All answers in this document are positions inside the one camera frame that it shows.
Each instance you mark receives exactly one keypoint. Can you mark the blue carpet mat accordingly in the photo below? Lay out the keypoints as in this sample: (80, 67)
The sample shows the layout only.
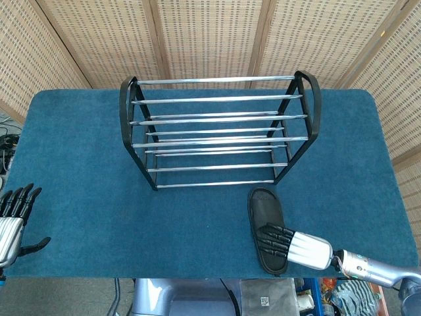
(98, 197)

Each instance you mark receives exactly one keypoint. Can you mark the black rubber slipper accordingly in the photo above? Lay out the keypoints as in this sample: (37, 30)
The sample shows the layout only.
(263, 205)

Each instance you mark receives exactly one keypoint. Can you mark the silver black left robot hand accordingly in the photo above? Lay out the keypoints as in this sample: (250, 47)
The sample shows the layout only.
(9, 232)

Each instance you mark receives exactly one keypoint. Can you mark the blue metal frame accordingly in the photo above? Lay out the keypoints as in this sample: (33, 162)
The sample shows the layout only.
(312, 289)

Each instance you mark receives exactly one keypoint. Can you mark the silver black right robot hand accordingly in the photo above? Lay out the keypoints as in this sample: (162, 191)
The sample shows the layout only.
(309, 251)

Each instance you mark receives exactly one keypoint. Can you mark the orange plastic crate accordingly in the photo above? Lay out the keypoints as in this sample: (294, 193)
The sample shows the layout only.
(381, 299)

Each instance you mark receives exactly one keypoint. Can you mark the grey fabric bag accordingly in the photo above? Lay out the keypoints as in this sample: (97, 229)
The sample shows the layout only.
(266, 294)

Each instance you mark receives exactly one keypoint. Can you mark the grey-blue robot torso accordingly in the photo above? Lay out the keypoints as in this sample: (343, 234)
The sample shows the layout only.
(184, 296)

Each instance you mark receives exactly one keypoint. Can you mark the striped grey cloth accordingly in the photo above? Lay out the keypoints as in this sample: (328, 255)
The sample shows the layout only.
(355, 294)

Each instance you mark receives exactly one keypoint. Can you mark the white paper cup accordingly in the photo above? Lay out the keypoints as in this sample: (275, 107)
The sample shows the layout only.
(304, 300)

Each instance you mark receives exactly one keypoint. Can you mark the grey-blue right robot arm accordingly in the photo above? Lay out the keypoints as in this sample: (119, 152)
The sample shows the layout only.
(368, 267)

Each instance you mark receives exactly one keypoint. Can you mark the black chrome shoe rack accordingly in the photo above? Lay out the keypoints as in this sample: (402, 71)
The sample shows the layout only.
(210, 167)

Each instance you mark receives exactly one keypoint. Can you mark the woven bamboo folding screen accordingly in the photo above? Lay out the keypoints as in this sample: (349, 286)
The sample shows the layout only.
(210, 36)

